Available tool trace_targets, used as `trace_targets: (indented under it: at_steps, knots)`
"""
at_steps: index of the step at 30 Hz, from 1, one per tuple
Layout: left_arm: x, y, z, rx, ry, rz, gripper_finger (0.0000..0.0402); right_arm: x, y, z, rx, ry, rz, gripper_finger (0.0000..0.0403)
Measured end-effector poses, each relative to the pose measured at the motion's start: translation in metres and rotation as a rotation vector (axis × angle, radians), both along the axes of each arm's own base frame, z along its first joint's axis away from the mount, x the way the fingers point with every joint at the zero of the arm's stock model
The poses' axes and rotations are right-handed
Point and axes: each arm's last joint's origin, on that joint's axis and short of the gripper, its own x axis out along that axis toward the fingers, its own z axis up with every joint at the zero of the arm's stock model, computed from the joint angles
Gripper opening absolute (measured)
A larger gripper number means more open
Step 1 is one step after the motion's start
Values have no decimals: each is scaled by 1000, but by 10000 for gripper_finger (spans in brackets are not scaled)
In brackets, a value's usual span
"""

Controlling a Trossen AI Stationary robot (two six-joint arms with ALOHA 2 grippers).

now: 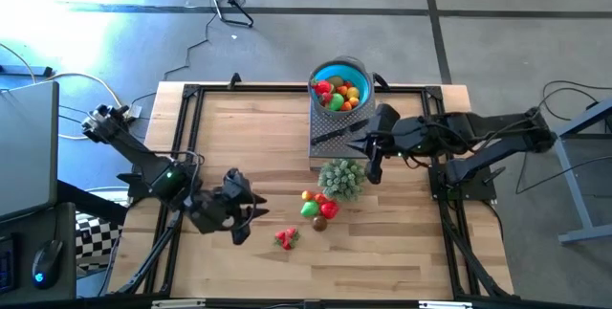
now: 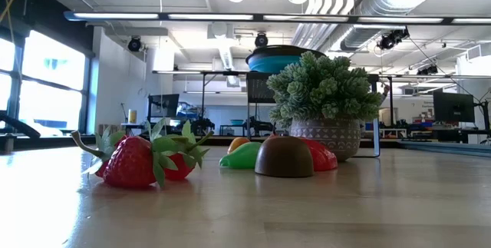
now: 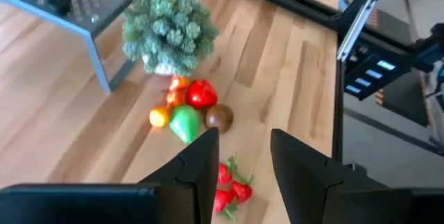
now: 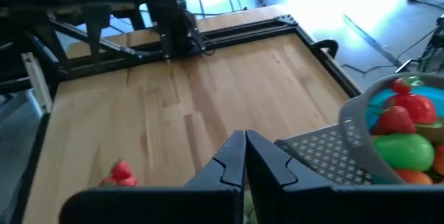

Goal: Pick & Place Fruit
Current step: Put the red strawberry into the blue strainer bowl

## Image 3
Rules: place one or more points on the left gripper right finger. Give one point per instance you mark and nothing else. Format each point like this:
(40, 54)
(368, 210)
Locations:
(312, 196)

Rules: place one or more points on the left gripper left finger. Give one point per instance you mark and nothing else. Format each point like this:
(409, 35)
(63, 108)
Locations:
(173, 199)

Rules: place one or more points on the red plastic strawberry green leaves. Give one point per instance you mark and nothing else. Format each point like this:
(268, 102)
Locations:
(222, 199)
(224, 174)
(242, 191)

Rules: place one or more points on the brown plastic kiwi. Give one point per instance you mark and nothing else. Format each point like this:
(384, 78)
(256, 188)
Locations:
(219, 117)

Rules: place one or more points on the small orange fruit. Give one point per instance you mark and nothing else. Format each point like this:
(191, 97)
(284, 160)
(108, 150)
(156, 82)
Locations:
(159, 116)

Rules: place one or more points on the red plastic bell pepper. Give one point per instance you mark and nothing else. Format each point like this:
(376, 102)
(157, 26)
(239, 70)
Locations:
(201, 94)

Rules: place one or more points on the black box with lit slots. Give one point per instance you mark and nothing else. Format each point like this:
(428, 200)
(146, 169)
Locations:
(371, 78)

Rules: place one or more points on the green plant in patterned pot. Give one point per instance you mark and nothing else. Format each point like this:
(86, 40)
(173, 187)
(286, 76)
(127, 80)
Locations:
(170, 30)

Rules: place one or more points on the grey perforated metal stand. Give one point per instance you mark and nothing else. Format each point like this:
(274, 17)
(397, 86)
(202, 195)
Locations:
(104, 2)

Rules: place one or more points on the black table frame rails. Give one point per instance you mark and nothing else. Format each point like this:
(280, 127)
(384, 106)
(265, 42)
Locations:
(338, 95)

